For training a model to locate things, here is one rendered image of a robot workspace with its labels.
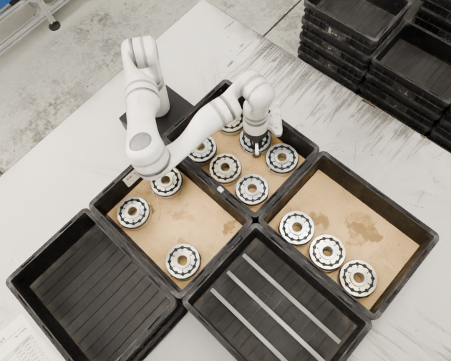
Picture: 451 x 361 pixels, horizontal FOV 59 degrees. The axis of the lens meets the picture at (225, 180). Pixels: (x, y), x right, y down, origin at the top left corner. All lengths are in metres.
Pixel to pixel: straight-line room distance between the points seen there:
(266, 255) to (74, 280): 0.58
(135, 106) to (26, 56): 2.06
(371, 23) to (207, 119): 1.35
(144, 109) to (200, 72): 0.69
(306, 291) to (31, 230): 0.96
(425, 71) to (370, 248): 1.17
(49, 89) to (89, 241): 1.63
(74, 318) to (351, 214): 0.87
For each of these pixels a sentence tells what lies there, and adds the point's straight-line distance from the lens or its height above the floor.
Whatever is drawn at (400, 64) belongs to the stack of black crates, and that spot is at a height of 0.38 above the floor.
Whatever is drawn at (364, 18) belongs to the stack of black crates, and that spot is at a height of 0.49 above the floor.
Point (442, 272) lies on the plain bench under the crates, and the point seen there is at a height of 0.70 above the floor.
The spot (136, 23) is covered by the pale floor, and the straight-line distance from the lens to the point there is 2.94.
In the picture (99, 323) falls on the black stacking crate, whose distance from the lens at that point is 1.27.
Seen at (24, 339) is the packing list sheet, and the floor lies 0.70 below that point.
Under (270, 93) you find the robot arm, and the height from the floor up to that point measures 1.19.
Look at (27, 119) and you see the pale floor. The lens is 2.75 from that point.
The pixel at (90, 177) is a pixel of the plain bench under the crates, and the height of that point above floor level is 0.70.
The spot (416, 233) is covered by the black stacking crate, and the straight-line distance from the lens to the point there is 1.25.
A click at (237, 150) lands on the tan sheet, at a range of 1.33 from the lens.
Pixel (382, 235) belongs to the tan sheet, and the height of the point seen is 0.83.
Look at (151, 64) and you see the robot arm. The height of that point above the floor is 1.06.
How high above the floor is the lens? 2.01
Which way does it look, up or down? 67 degrees down
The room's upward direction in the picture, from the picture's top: 11 degrees counter-clockwise
